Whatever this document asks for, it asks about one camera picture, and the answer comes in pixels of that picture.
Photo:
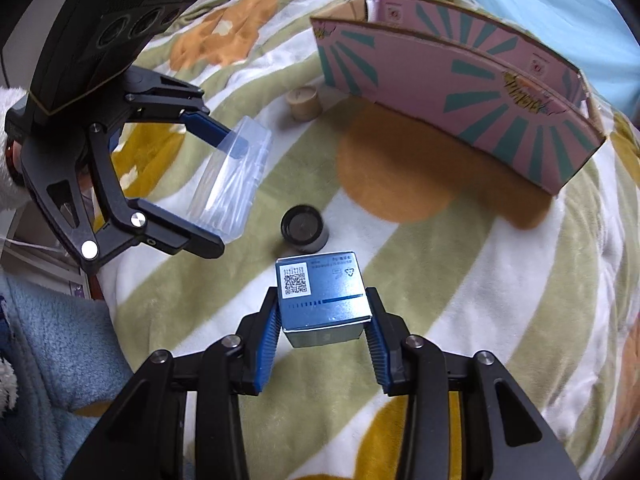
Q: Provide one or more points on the person's left hand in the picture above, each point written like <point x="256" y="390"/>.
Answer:
<point x="13" y="162"/>

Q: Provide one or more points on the black round lens cap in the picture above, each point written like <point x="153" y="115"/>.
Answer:
<point x="303" y="228"/>

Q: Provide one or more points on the light blue fleece sleeve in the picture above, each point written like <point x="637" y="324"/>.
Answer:
<point x="59" y="355"/>

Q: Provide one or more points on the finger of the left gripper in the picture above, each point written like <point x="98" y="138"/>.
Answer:
<point x="160" y="99"/>
<point x="129" y="164"/>

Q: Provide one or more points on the small wooden cylinder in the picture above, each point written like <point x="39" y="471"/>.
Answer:
<point x="304" y="103"/>

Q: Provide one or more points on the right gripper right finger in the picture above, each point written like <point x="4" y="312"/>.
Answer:
<point x="465" y="415"/>

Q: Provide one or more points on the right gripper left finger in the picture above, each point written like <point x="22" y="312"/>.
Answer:
<point x="140" y="435"/>

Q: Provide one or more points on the small blue box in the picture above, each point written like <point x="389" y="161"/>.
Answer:
<point x="322" y="299"/>

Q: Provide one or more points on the clear plastic case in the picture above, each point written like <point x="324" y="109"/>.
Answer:
<point x="225" y="193"/>

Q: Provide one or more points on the light blue sheet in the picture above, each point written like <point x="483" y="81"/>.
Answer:
<point x="590" y="33"/>

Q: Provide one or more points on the floral striped blanket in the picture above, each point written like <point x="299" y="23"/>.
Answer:
<point x="468" y="253"/>

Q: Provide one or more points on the pink cardboard box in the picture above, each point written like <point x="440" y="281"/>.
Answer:
<point x="486" y="83"/>

